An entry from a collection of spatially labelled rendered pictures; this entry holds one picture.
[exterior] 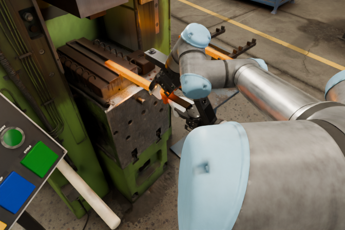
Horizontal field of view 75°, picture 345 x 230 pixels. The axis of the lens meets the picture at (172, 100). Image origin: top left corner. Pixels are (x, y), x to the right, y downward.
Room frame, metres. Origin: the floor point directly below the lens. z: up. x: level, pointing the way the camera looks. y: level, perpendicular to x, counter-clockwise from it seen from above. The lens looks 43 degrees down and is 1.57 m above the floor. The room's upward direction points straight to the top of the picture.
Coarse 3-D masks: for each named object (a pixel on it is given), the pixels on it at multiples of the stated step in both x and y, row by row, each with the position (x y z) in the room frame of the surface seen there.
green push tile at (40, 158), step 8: (40, 144) 0.39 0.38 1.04; (32, 152) 0.36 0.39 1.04; (40, 152) 0.37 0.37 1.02; (48, 152) 0.38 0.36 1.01; (24, 160) 0.34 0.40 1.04; (32, 160) 0.35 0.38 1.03; (40, 160) 0.35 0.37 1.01; (48, 160) 0.37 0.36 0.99; (32, 168) 0.33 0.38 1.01; (40, 168) 0.34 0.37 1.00; (48, 168) 0.35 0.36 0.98; (40, 176) 0.32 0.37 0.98
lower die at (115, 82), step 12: (60, 48) 1.01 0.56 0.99; (72, 48) 1.01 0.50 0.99; (96, 48) 1.01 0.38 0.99; (60, 60) 0.92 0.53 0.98; (72, 60) 0.92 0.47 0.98; (84, 60) 0.90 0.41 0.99; (96, 60) 0.89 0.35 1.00; (120, 60) 0.90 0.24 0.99; (72, 72) 0.84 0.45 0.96; (84, 72) 0.82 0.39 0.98; (96, 72) 0.80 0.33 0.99; (108, 72) 0.80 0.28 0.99; (96, 84) 0.73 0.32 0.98; (108, 84) 0.73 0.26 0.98; (120, 84) 0.78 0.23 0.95; (108, 96) 0.72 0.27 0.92
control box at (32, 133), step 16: (0, 96) 0.45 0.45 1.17; (0, 112) 0.41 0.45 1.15; (16, 112) 0.43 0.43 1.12; (0, 128) 0.38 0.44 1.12; (16, 128) 0.40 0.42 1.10; (32, 128) 0.42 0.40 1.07; (0, 144) 0.35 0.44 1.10; (32, 144) 0.38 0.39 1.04; (48, 144) 0.41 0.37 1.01; (0, 160) 0.31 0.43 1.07; (16, 160) 0.33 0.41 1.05; (0, 176) 0.28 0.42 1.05; (32, 176) 0.31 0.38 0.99; (48, 176) 0.33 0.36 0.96; (32, 192) 0.28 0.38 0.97; (0, 208) 0.22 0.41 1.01
